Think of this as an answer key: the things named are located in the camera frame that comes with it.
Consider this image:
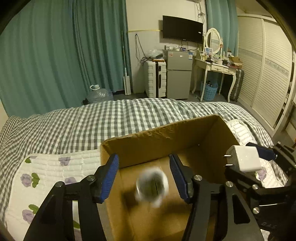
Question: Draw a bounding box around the large clear water bottle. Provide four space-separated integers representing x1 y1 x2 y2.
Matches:
86 84 113 103

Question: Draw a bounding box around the grey checkered bed cover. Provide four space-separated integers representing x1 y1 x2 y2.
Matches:
0 97 275 223

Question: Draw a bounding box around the white dressing table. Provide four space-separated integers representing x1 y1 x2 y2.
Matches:
191 58 238 103

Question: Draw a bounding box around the white round jar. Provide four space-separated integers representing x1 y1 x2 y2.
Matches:
135 167 169 208

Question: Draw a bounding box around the white power adapter plug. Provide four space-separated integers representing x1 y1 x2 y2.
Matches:
224 145 261 172

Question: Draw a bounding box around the open brown cardboard box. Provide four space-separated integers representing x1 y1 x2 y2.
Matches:
99 114 241 241

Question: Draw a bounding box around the white louvered wardrobe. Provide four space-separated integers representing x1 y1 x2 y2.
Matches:
238 14 294 136

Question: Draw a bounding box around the silver two-door mini fridge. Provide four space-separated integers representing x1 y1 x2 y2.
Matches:
164 50 193 99

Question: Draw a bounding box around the white flat mop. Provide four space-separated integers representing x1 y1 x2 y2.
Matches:
121 32 132 95

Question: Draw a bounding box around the dark suitcase beside table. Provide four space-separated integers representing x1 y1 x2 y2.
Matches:
230 69 245 101

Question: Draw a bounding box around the teal curtain by wardrobe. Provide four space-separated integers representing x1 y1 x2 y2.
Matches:
205 0 238 56

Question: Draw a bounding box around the black wall television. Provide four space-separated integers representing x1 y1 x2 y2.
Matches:
163 16 203 44

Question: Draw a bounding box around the white hard-shell suitcase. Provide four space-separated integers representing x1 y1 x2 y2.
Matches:
144 61 167 98

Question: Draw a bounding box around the blue plastic laundry basket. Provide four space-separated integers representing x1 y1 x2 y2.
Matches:
203 81 218 101

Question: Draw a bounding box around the teal window curtain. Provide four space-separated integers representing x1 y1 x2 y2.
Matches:
1 1 131 118

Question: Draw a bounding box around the oval white vanity mirror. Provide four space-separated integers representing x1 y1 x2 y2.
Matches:
204 28 223 54

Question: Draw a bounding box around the white floral quilted mat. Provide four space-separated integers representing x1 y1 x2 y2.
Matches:
4 119 284 241

